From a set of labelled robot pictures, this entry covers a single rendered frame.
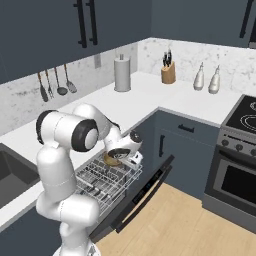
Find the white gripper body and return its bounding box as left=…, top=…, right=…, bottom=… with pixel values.
left=125, top=151, right=145, bottom=169

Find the brown wooden bowl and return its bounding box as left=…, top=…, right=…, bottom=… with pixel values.
left=103, top=151, right=125, bottom=167

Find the dark blue base cupboard door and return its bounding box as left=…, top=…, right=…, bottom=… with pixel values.
left=154, top=127, right=218, bottom=200

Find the dark blue drawer front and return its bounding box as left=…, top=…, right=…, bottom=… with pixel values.
left=155, top=110, right=221, bottom=148

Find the wooden knife block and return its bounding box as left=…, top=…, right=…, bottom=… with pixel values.
left=160, top=49, right=177, bottom=85

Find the steel oven with hob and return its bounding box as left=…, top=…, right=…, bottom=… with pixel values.
left=201, top=93, right=256, bottom=235

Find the hanging slotted spoon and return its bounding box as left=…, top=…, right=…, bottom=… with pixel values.
left=62, top=63, right=79, bottom=94

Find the white bottle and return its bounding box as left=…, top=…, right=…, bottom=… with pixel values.
left=207, top=64, right=222, bottom=95
left=192, top=61, right=206, bottom=92

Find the hanging ladle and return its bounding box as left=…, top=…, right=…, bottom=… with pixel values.
left=53, top=66, right=69, bottom=97

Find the hanging fork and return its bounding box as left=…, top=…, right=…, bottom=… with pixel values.
left=44, top=69, right=55, bottom=100

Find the hanging dark spatula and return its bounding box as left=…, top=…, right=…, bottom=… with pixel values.
left=36, top=72, right=50, bottom=103

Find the dark grey sink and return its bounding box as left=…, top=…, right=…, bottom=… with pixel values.
left=0, top=143, right=42, bottom=210

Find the dark blue sink cupboard front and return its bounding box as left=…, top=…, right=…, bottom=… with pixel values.
left=0, top=205, right=65, bottom=256

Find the black base cupboard handle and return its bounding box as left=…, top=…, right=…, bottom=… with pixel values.
left=158, top=133, right=166, bottom=158

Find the black dishwasher door handle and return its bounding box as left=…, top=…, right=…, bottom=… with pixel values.
left=114, top=163, right=175, bottom=234

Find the wire dishwasher rack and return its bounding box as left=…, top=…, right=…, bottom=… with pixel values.
left=74, top=155, right=144, bottom=215

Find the black drawer handle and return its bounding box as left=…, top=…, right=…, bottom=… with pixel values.
left=177, top=123, right=196, bottom=134

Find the grey wall socket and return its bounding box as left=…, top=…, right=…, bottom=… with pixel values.
left=93, top=53, right=102, bottom=70

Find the black cupboard bar handle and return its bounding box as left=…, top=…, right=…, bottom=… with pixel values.
left=73, top=0, right=88, bottom=49
left=238, top=0, right=255, bottom=39
left=85, top=0, right=99, bottom=46

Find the dark blue wall cupboard door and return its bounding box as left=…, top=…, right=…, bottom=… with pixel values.
left=85, top=0, right=153, bottom=56
left=0, top=0, right=89, bottom=85

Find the dark blue wall cupboard run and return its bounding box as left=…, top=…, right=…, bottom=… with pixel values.
left=150, top=0, right=256, bottom=50

